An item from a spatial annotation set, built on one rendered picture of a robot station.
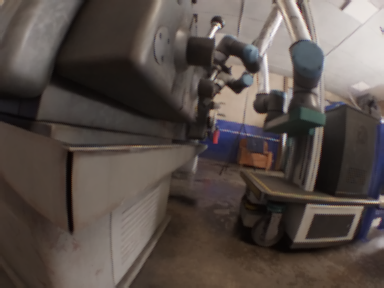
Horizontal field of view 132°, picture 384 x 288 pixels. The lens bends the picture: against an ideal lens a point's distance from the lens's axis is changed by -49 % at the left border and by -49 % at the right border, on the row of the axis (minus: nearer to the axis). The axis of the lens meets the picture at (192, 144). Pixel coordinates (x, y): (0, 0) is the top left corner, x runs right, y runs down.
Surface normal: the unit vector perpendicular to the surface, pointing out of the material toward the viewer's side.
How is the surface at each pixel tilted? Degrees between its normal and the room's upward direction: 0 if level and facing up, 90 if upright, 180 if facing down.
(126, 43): 90
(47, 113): 90
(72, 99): 90
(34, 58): 90
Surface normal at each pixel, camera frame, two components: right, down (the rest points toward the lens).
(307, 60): -0.54, 0.00
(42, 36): 0.98, 0.18
